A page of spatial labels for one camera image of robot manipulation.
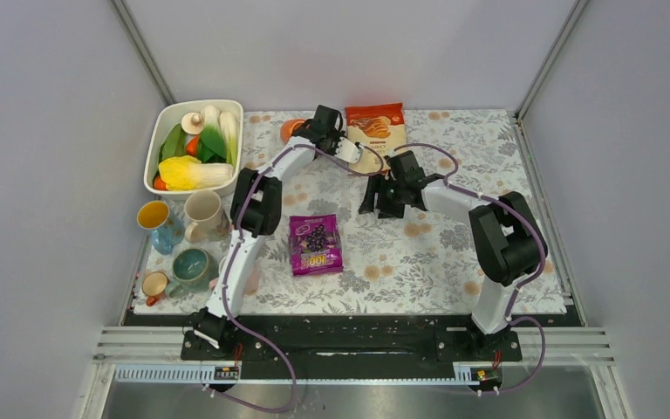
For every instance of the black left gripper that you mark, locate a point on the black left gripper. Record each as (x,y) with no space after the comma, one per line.
(336,139)

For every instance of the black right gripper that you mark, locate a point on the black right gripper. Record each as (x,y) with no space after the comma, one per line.
(379,183)

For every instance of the orange mug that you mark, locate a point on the orange mug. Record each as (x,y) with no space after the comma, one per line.
(288,128)

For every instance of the purple candy bag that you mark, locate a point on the purple candy bag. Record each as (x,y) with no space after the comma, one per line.
(315,245)

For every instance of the pink plastic cup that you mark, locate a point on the pink plastic cup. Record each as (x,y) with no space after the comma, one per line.
(251,284)

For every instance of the green ceramic mug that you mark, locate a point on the green ceramic mug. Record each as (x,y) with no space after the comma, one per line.
(192,271)

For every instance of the blue butterfly mug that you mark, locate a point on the blue butterfly mug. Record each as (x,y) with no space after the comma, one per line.
(166,230)

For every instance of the small orange cup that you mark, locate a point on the small orange cup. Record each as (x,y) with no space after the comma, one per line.
(154,287)

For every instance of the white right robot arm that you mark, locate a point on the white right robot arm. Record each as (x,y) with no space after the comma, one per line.
(509,247)

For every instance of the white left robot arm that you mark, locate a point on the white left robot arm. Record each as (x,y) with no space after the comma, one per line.
(255,214)

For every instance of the cream ceramic mug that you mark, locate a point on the cream ceramic mug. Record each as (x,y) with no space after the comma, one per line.
(208,220)

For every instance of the floral table mat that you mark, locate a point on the floral table mat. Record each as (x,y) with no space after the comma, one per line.
(423,263)

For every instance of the orange chips bag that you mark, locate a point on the orange chips bag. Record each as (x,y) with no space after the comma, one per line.
(381,128)

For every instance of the toy mushroom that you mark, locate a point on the toy mushroom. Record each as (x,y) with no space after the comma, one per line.
(192,123)

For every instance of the orange toy carrot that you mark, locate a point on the orange toy carrot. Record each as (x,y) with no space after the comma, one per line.
(192,146)

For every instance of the green toy leaf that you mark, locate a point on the green toy leaf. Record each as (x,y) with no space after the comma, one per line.
(174,144)

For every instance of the yellow toy vegetable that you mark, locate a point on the yellow toy vegetable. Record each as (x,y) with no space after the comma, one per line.
(184,173)

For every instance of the white plastic tub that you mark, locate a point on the white plastic tub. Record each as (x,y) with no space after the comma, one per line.
(166,120)

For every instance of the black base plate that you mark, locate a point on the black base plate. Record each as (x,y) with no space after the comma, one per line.
(360,347)

